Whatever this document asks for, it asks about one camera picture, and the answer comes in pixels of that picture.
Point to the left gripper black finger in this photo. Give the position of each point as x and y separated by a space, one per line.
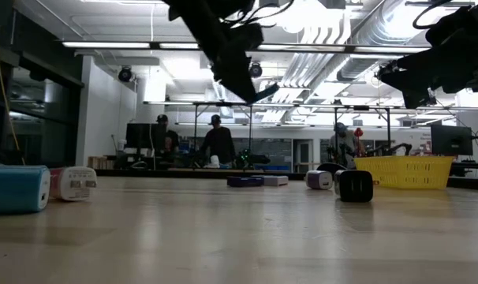
267 93
239 87

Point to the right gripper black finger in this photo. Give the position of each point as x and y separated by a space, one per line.
396 77
416 98

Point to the white box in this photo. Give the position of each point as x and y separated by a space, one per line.
276 180

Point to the blue box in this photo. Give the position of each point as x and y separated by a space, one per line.
243 181

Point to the purple wall charger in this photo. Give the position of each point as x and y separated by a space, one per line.
318 180

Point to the black wall charger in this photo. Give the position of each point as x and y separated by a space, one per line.
355 185

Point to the pink wall charger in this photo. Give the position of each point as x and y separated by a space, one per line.
73 183

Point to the teal wall charger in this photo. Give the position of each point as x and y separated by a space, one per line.
14 189

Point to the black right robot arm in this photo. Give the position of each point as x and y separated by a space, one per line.
471 23

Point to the black background robot arm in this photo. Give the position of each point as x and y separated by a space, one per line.
396 149

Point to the black ceiling spotlight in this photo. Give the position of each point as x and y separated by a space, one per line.
255 70
124 74

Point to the black monitor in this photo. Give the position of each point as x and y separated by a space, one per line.
451 140
144 136

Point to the long overhead light bar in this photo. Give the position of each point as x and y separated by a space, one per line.
302 48

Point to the person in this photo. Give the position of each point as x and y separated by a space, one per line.
343 144
170 138
219 144

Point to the red round ornament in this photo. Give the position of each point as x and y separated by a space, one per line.
359 132

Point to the black background robot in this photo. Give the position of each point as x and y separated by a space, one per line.
255 159

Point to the grey door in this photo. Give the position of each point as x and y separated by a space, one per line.
303 155

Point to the yellow plastic basket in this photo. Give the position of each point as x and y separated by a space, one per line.
404 171

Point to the white roll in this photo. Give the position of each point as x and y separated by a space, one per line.
214 161

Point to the wooden boxes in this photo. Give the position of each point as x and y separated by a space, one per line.
101 162

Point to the black frame stand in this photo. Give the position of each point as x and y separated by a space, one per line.
223 104
361 107

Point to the silver ventilation duct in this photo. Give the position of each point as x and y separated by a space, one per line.
375 35

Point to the black aluminium table frame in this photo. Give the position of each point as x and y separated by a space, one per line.
164 172

